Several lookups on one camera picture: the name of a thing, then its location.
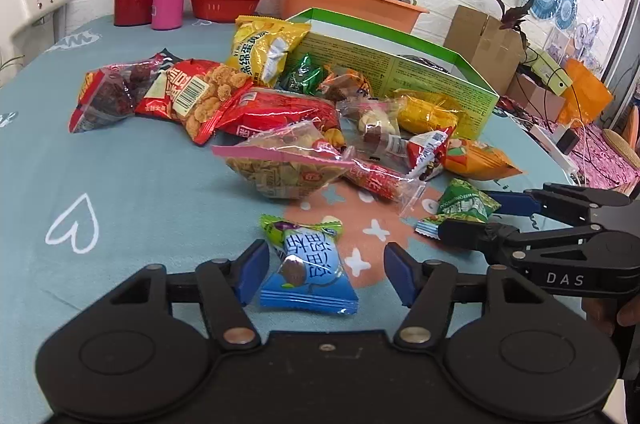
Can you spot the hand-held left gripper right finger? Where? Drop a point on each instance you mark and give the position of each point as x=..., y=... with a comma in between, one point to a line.
x=400, y=276

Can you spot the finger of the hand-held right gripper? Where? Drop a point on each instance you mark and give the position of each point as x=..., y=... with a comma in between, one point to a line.
x=515, y=203
x=465, y=234

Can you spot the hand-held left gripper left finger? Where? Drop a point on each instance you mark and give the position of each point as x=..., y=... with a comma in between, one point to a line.
x=252, y=274

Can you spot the green pea snack packet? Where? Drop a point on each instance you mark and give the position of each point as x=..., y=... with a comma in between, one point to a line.
x=465, y=201

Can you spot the blue and green candy packet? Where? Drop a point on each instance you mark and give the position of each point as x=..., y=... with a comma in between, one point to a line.
x=307, y=264

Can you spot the green cardboard box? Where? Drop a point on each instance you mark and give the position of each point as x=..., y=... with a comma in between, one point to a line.
x=400, y=68

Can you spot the red fried snack packet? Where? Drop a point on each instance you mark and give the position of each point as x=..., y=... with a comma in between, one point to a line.
x=200, y=98

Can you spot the person's right hand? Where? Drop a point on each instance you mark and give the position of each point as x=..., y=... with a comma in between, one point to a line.
x=615, y=311

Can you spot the orange snack packet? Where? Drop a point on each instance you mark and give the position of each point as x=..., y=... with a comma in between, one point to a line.
x=477, y=158

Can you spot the white power strip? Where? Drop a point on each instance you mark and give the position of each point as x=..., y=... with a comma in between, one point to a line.
x=547, y=143

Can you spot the black power adapter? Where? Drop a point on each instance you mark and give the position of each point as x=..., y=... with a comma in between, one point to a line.
x=567, y=141

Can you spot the small red and white packet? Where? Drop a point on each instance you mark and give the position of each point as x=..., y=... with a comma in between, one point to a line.
x=427, y=153

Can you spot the pink floral cloth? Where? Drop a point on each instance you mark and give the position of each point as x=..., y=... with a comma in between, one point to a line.
x=605, y=163

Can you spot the red sausage stick packet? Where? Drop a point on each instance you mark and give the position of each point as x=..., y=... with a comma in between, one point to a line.
x=382, y=179

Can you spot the low cardboard box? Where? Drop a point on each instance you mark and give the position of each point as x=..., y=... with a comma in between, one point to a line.
x=535, y=98

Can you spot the pink-edged clear seed packet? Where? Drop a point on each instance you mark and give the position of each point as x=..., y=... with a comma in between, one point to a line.
x=280, y=166

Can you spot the woven straw cushion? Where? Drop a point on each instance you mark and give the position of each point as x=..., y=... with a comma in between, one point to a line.
x=622, y=148

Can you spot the teal printed tablecloth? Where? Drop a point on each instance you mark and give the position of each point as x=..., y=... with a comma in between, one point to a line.
x=150, y=204

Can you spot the yellow cake packet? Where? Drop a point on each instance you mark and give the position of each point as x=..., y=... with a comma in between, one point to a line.
x=427, y=113

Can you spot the orange bag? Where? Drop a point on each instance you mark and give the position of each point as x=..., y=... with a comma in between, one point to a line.
x=587, y=91

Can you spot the small pale green box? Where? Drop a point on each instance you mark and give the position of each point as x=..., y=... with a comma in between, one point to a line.
x=550, y=71

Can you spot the clear mixed candy packet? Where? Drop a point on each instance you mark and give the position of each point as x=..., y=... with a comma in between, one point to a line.
x=372, y=121

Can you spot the red nut packet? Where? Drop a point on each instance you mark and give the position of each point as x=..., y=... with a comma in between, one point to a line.
x=275, y=111

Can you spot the tall cardboard box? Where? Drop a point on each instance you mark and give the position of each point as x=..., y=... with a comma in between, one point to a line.
x=480, y=38

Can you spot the dark red plant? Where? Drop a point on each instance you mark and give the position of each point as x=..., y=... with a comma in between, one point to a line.
x=512, y=13

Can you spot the small orange-brown candy packet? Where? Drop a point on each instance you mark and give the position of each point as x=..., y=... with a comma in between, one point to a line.
x=345, y=83

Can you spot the small blue decorative plate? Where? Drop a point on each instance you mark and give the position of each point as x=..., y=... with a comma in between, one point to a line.
x=566, y=10

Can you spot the small green candy packet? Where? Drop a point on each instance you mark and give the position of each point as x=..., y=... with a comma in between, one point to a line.
x=300, y=76

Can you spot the large yellow snack packet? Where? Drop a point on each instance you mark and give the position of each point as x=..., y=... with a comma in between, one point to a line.
x=262, y=48

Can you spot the clear red dates packet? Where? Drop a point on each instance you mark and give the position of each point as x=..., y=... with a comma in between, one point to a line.
x=107, y=96

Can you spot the dark snack packet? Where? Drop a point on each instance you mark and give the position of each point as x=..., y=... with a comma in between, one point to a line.
x=167, y=56

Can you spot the orange plastic basin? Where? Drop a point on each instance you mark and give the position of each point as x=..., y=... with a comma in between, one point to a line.
x=345, y=6

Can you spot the red plastic basin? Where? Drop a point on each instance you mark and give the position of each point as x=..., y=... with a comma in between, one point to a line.
x=225, y=6

